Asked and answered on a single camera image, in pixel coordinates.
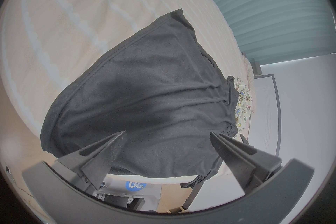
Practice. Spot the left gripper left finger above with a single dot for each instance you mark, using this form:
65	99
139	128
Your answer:
105	160

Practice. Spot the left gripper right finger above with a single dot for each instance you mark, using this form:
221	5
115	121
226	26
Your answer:
244	165

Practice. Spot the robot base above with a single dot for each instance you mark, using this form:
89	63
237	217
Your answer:
135	185

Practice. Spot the white printed pyjama top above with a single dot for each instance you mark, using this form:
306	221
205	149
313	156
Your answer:
244	104

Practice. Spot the grey bedside table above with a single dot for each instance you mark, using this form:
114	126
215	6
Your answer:
253	65

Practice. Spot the bed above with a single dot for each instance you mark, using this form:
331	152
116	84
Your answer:
78	13

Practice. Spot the blue-green curtain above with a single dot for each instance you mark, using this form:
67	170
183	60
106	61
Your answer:
275	2

